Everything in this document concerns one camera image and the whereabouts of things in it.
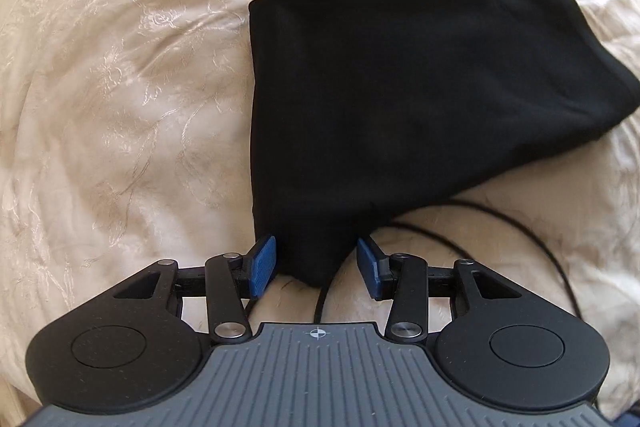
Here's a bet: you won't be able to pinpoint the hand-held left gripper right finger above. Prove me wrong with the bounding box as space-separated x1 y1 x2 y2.
356 235 521 342

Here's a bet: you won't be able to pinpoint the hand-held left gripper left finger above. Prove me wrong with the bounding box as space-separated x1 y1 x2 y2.
114 235 277 342

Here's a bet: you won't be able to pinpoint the black pants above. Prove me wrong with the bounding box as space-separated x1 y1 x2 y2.
248 0 640 289

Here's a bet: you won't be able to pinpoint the cream embroidered bedspread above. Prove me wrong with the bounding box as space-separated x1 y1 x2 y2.
0 0 640 418

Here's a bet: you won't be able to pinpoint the black cable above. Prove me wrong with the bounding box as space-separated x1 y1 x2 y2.
314 203 584 324

